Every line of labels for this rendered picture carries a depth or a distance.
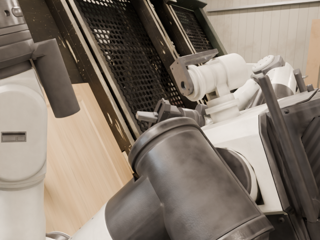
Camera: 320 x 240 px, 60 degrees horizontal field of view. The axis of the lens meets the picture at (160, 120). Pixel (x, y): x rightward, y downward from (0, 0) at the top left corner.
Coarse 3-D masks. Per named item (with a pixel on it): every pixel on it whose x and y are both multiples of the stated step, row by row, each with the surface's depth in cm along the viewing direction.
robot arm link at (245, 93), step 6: (252, 78) 92; (246, 84) 91; (252, 84) 90; (258, 84) 89; (240, 90) 91; (246, 90) 90; (252, 90) 89; (234, 96) 91; (240, 96) 90; (246, 96) 90; (252, 96) 90; (240, 102) 90; (246, 102) 90; (240, 108) 90
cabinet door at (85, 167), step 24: (48, 120) 78; (72, 120) 84; (96, 120) 90; (48, 144) 74; (72, 144) 80; (96, 144) 86; (48, 168) 72; (72, 168) 77; (96, 168) 82; (120, 168) 89; (48, 192) 69; (72, 192) 74; (96, 192) 79; (48, 216) 66; (72, 216) 71
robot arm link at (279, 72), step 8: (272, 56) 86; (280, 56) 84; (256, 64) 90; (264, 64) 85; (272, 64) 82; (280, 64) 81; (288, 64) 82; (256, 72) 88; (264, 72) 84; (272, 72) 79; (280, 72) 77; (288, 72) 78; (272, 80) 74; (280, 80) 73; (288, 80) 74; (296, 88) 82
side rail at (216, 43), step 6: (198, 12) 213; (204, 12) 217; (198, 18) 214; (204, 18) 211; (204, 24) 212; (210, 24) 215; (204, 30) 213; (210, 30) 210; (210, 36) 211; (216, 36) 212; (210, 42) 212; (216, 42) 209; (216, 48) 210; (222, 48) 210; (222, 54) 208
